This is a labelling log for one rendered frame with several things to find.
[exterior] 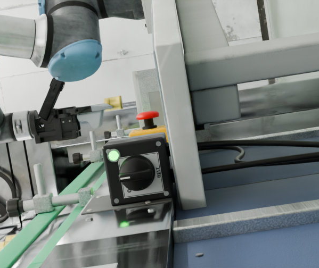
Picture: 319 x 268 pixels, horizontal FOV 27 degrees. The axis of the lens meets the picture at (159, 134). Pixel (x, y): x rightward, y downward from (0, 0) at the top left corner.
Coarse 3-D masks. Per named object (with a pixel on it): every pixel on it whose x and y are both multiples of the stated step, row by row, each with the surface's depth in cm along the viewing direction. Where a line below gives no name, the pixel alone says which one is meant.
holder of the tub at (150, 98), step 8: (144, 72) 161; (152, 72) 161; (144, 80) 161; (152, 80) 161; (144, 88) 161; (152, 88) 161; (144, 96) 162; (152, 96) 162; (144, 104) 162; (152, 104) 162; (160, 104) 162; (160, 112) 162; (160, 120) 162
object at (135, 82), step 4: (132, 72) 163; (136, 72) 174; (132, 76) 162; (136, 76) 163; (136, 80) 162; (136, 84) 161; (136, 88) 161; (136, 92) 161; (136, 96) 161; (140, 96) 162; (136, 100) 162; (140, 100) 162; (136, 104) 162; (140, 104) 163; (140, 108) 162; (140, 112) 162; (140, 120) 162; (140, 124) 162; (144, 124) 163; (140, 128) 162
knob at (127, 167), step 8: (128, 160) 82; (136, 160) 82; (144, 160) 83; (120, 168) 84; (128, 168) 82; (136, 168) 82; (144, 168) 82; (152, 168) 83; (120, 176) 81; (128, 176) 81; (136, 176) 81; (144, 176) 81; (152, 176) 81; (128, 184) 82; (136, 184) 82; (144, 184) 82
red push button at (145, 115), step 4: (144, 112) 115; (148, 112) 114; (152, 112) 114; (156, 112) 115; (136, 116) 115; (140, 116) 114; (144, 116) 114; (148, 116) 114; (152, 116) 114; (156, 116) 115; (144, 120) 116; (148, 120) 115; (152, 120) 116; (148, 124) 115; (152, 124) 115
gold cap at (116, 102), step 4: (116, 96) 170; (120, 96) 170; (104, 100) 170; (108, 100) 169; (112, 100) 169; (116, 100) 169; (120, 100) 169; (112, 104) 169; (116, 104) 169; (120, 104) 169; (112, 108) 170; (116, 108) 170; (120, 108) 170
